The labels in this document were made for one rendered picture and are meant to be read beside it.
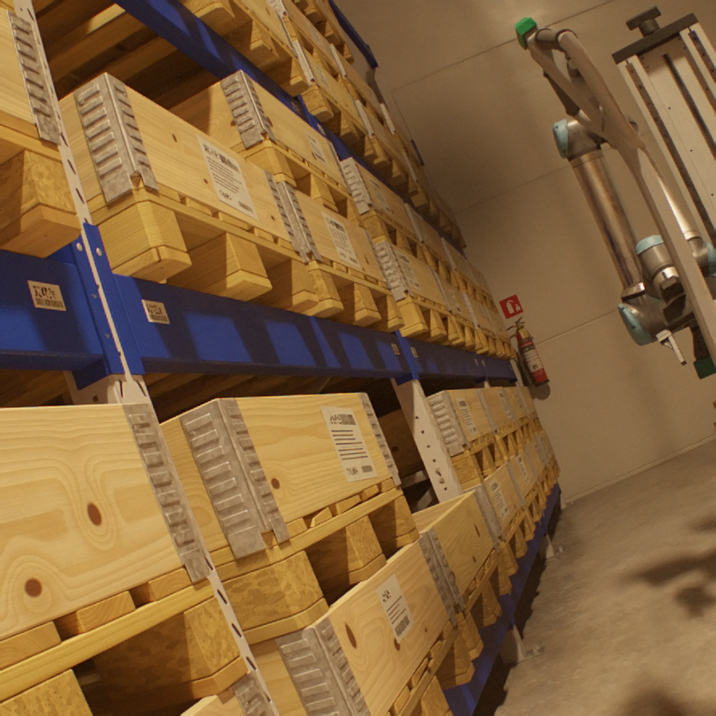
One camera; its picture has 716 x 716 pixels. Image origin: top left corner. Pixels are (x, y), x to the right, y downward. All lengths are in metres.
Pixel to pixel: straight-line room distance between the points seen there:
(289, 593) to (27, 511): 0.54
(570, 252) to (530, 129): 1.06
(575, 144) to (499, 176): 4.53
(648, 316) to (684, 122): 0.72
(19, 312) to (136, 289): 0.34
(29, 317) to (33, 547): 0.35
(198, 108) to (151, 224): 1.05
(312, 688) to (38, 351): 0.60
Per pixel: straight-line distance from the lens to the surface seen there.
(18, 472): 0.82
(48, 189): 1.08
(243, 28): 2.80
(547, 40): 1.50
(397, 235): 3.54
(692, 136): 3.07
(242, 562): 1.27
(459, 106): 7.48
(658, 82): 3.13
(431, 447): 2.98
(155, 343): 1.32
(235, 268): 1.63
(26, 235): 1.06
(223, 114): 2.34
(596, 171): 2.77
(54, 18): 2.48
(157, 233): 1.35
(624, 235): 2.77
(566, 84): 1.60
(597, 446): 7.08
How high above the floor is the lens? 0.78
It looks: 6 degrees up
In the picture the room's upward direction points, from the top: 22 degrees counter-clockwise
